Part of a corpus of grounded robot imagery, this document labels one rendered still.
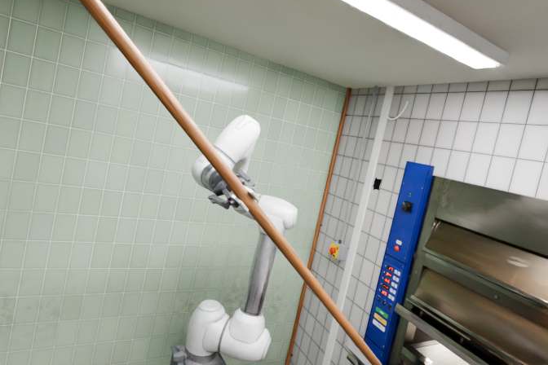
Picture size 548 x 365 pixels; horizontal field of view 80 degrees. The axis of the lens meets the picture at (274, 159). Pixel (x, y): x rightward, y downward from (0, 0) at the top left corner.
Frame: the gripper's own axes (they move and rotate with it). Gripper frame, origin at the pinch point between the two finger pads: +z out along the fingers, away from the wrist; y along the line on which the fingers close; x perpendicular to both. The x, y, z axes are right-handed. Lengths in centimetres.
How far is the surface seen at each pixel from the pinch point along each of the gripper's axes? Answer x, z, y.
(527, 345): -121, 20, -48
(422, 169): -81, -42, -91
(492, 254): -103, -1, -70
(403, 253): -111, -41, -55
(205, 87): 11, -121, -38
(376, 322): -140, -47, -21
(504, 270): -105, 6, -66
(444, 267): -112, -19, -59
